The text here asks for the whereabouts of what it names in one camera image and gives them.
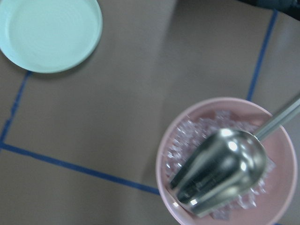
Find light green plate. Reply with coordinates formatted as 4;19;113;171
0;0;103;73

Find clear ice cubes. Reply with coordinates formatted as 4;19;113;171
165;111;276;219

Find metal ice scoop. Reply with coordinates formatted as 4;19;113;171
170;95;300;217

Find pink bowl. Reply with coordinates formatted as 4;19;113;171
156;97;298;225

